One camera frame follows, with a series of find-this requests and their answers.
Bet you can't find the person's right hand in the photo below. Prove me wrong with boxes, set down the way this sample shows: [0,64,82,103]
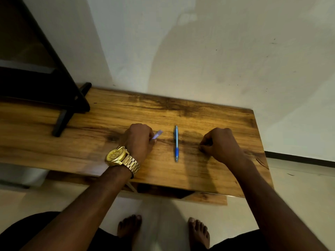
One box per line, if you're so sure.
[199,127,248,167]

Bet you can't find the person's left hand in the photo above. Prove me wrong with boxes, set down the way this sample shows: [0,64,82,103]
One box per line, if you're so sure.
[120,123,157,165]

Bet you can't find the person's left forearm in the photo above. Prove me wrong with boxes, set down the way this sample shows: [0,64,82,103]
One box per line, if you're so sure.
[20,165,134,251]

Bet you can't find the person's right forearm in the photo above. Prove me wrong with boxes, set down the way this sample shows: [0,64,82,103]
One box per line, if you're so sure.
[226,157,329,251]

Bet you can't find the wooden table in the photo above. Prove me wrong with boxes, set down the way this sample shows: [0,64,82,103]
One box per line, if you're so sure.
[0,87,274,206]

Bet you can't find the blue ballpoint pen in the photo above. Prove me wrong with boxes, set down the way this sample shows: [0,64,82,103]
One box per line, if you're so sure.
[174,125,179,163]

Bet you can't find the gold wristwatch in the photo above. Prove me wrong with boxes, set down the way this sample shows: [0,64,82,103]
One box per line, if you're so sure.
[105,146,141,179]

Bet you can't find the black television stand foot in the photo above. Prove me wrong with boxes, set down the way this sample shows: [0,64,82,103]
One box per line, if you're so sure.
[51,82,92,137]

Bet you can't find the person's right foot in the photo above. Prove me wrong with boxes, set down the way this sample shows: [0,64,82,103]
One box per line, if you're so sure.
[188,217,210,250]

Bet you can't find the person's foot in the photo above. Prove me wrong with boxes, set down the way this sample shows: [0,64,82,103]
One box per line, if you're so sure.
[188,217,210,250]
[117,214,142,238]

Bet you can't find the person's left foot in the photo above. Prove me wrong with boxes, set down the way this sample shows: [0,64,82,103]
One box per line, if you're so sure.
[117,214,142,238]

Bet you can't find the black television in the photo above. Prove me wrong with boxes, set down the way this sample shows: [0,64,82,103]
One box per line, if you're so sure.
[0,0,91,113]

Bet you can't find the person's black shorts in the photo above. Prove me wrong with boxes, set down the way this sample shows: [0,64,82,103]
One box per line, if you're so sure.
[0,212,265,251]

